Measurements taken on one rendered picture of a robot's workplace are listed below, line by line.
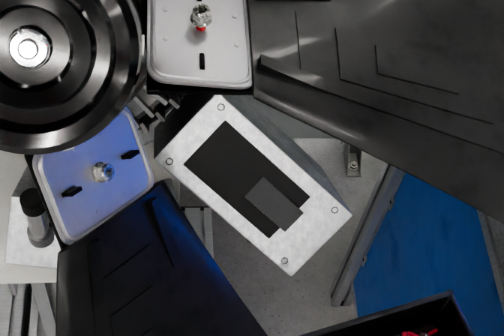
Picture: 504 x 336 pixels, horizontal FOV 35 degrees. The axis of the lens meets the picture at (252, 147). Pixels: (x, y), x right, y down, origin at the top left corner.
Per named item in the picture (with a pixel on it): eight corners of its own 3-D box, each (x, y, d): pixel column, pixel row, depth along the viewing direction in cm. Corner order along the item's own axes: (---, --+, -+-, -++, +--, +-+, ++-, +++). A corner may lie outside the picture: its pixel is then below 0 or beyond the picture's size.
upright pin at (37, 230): (29, 225, 66) (19, 185, 61) (55, 225, 67) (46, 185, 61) (27, 248, 65) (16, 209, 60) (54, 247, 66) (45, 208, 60)
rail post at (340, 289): (329, 289, 171) (434, 44, 106) (348, 289, 171) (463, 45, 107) (331, 307, 169) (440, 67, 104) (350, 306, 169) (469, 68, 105)
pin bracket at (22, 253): (27, 163, 73) (10, 196, 64) (88, 171, 74) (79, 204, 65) (21, 224, 75) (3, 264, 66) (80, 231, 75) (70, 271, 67)
